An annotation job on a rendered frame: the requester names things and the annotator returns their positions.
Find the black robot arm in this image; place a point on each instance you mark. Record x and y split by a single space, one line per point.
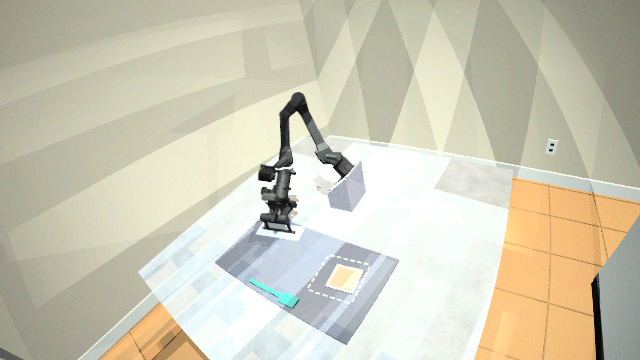
324 153

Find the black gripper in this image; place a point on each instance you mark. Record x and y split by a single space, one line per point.
280 196

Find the peach square tile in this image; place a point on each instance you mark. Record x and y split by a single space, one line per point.
344 278

